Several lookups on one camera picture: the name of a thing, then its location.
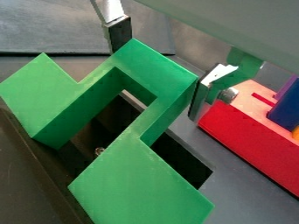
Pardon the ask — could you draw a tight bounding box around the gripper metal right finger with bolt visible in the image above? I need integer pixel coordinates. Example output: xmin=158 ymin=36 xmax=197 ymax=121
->
xmin=189 ymin=47 xmax=265 ymax=121

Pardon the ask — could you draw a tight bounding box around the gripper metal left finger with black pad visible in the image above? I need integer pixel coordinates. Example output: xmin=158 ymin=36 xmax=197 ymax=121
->
xmin=90 ymin=0 xmax=133 ymax=53

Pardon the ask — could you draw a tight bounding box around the green stepped block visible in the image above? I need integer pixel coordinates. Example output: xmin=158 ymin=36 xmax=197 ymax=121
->
xmin=0 ymin=40 xmax=214 ymax=224

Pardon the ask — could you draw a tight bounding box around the red base board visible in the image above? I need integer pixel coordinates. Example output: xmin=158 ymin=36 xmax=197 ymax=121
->
xmin=199 ymin=80 xmax=299 ymax=197

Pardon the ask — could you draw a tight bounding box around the black fixture block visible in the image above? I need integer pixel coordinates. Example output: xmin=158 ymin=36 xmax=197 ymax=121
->
xmin=0 ymin=95 xmax=214 ymax=224

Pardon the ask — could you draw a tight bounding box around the dark blue block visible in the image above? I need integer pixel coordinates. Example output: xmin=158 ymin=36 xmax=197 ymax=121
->
xmin=267 ymin=78 xmax=299 ymax=131

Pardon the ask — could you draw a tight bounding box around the purple block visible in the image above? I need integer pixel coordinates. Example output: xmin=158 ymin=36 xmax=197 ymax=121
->
xmin=274 ymin=74 xmax=299 ymax=100

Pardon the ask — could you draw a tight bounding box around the yellow block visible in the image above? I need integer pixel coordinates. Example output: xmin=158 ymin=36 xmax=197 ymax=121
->
xmin=293 ymin=125 xmax=299 ymax=141

